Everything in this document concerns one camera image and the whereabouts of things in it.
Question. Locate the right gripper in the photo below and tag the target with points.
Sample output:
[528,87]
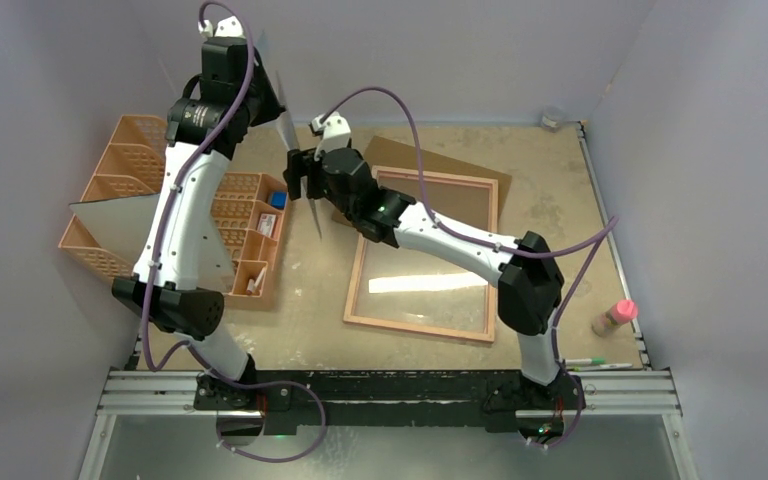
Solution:
[298,175]

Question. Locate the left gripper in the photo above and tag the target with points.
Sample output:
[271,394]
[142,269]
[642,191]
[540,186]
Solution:
[273,104]

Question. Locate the ocean cliff photo print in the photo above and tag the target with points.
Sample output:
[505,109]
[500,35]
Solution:
[296,159]

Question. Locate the clear acrylic sheet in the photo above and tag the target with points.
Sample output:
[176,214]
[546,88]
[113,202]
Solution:
[424,291]

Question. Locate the brown cardboard backing board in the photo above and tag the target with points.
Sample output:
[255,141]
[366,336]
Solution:
[450,201]

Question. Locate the pink wooden photo frame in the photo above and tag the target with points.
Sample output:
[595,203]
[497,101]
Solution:
[417,328]

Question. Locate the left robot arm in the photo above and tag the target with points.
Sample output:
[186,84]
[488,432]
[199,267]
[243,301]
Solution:
[175,313]

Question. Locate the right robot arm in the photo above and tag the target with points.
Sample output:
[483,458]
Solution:
[523,271]

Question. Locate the blue small box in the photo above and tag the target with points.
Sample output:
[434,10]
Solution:
[278,200]

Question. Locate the red white small box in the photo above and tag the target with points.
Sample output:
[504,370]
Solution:
[267,224]

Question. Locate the orange plastic file organizer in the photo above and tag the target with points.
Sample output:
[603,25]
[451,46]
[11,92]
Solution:
[133,164]

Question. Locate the white item in compartment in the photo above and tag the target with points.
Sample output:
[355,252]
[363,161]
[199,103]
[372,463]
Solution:
[253,286]

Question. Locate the white sheet in organizer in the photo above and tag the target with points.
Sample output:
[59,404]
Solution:
[120,226]

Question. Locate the small clear jar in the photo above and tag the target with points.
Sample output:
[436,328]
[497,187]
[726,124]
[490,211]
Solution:
[552,118]

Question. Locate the green marker pen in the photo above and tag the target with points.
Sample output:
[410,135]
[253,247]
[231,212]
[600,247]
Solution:
[585,362]

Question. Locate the pink capped bottle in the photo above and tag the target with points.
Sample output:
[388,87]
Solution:
[620,314]

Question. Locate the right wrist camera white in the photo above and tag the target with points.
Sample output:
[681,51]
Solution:
[333,132]

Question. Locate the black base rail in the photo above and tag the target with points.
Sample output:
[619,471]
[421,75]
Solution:
[498,401]

